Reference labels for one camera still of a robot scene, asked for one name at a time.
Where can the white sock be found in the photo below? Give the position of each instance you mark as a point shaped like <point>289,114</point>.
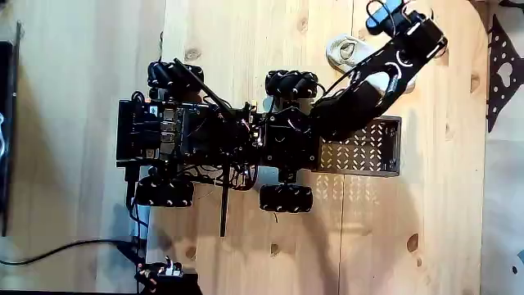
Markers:
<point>348,51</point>

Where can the black mecanum wheel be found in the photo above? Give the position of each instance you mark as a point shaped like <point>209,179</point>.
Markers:
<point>163,192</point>
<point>290,84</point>
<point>172,78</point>
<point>285,198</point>

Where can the black monitor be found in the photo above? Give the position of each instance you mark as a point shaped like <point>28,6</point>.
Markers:
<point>6,135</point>

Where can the blue and black camera box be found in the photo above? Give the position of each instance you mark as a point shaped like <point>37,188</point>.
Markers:
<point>382,16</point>

